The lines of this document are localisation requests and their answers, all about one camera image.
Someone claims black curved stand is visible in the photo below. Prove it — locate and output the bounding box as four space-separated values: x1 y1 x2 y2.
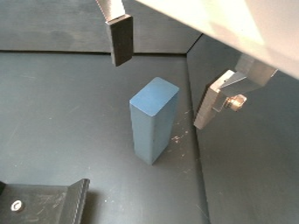
0 178 90 224

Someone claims black-padded gripper left finger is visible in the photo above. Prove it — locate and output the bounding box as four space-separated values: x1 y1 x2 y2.
96 0 134 67

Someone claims light blue rectangular block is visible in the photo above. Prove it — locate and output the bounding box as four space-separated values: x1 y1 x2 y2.
130 77 180 165

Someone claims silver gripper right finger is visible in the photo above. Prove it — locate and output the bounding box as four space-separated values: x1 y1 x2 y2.
194 54 278 130

